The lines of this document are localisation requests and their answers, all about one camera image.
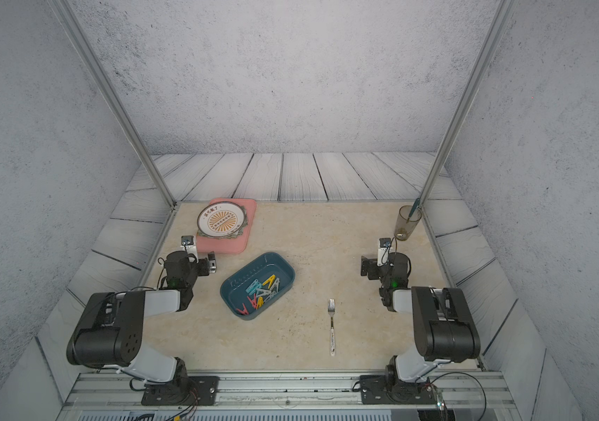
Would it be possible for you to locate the teal plastic storage box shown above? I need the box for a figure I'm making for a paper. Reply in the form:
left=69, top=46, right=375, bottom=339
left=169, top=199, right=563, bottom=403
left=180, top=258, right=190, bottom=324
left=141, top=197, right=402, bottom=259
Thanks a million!
left=220, top=252, right=296, bottom=321

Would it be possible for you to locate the teal clothespin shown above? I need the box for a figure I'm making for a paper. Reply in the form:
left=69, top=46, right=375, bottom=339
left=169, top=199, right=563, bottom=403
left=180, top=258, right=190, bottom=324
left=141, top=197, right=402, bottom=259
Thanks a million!
left=245, top=280, right=263, bottom=296

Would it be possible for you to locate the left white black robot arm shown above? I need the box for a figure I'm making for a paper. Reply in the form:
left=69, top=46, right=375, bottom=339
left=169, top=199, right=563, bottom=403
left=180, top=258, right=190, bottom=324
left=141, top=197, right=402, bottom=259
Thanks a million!
left=66, top=250, right=217, bottom=389

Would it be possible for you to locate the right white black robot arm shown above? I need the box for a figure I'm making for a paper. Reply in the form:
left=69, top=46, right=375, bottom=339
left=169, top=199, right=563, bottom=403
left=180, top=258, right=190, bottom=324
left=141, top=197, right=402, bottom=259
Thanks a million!
left=360, top=252, right=481, bottom=392

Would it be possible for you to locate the pink plastic tray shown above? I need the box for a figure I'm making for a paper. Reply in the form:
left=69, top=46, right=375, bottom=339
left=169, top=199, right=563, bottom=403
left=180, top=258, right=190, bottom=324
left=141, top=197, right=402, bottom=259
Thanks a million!
left=196, top=198, right=257, bottom=254

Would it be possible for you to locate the round patterned plate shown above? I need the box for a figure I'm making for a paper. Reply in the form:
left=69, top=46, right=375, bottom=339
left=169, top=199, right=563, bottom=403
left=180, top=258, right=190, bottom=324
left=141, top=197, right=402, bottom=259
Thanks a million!
left=197, top=201, right=248, bottom=239

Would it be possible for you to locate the silver fork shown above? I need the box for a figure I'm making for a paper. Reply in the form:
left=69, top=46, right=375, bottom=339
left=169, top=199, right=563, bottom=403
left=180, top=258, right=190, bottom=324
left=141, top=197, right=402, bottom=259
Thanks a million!
left=328, top=298, right=336, bottom=356

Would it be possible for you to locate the red clothespin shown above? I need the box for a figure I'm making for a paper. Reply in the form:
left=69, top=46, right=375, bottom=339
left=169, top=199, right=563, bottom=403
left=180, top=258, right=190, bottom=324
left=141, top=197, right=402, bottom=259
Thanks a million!
left=247, top=296, right=257, bottom=310
left=236, top=303, right=250, bottom=316

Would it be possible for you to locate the olive glass cup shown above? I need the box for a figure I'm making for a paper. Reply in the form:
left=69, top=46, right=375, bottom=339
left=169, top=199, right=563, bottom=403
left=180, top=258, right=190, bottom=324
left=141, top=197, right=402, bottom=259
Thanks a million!
left=394, top=205, right=422, bottom=241

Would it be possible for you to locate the teal pen in cup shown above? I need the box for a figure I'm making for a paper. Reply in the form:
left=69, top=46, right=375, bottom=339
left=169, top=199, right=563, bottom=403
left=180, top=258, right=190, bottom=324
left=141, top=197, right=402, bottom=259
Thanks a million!
left=408, top=198, right=420, bottom=220

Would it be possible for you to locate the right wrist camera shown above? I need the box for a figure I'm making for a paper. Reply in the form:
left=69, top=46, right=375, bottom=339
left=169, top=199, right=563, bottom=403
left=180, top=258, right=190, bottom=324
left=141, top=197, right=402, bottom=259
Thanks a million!
left=377, top=238, right=392, bottom=267

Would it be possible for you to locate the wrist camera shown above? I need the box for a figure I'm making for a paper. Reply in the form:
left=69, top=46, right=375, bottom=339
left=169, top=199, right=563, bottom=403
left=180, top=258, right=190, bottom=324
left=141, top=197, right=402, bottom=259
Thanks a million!
left=180, top=235, right=199, bottom=261
left=377, top=238, right=392, bottom=267

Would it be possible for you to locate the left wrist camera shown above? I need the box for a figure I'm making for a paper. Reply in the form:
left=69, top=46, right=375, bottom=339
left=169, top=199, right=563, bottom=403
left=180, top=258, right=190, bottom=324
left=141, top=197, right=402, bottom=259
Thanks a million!
left=180, top=235, right=199, bottom=261

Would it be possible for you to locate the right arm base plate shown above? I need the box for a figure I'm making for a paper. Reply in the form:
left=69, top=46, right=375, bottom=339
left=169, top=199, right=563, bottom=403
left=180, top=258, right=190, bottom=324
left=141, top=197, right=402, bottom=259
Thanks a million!
left=353, top=375, right=436, bottom=405

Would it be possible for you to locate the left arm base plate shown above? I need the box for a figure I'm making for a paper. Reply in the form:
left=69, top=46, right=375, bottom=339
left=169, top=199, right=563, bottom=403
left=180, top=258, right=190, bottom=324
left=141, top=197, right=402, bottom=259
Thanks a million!
left=141, top=375, right=220, bottom=406

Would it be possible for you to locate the black cable at base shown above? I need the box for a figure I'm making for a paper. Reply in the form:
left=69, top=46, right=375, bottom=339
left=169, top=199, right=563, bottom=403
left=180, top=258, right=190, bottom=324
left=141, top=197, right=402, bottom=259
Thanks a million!
left=428, top=371, right=488, bottom=421

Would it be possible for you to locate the aluminium mounting rail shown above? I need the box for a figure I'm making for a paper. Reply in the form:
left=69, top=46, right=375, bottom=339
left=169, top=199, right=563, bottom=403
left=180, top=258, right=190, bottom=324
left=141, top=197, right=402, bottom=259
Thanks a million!
left=58, top=369, right=520, bottom=420

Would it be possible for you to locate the left aluminium frame post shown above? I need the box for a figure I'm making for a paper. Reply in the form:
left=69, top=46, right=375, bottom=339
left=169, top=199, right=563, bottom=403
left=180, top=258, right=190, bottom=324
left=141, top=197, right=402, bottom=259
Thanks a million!
left=49, top=0, right=177, bottom=210

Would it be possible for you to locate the aluminium frame post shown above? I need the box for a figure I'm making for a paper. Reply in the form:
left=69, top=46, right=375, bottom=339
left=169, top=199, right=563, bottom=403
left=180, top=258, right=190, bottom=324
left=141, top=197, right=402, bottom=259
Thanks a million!
left=49, top=0, right=177, bottom=210
left=418, top=0, right=516, bottom=207

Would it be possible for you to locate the right aluminium frame post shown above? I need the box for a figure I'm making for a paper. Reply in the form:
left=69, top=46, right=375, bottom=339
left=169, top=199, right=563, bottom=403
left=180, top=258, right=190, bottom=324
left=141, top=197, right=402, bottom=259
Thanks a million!
left=418, top=0, right=516, bottom=207

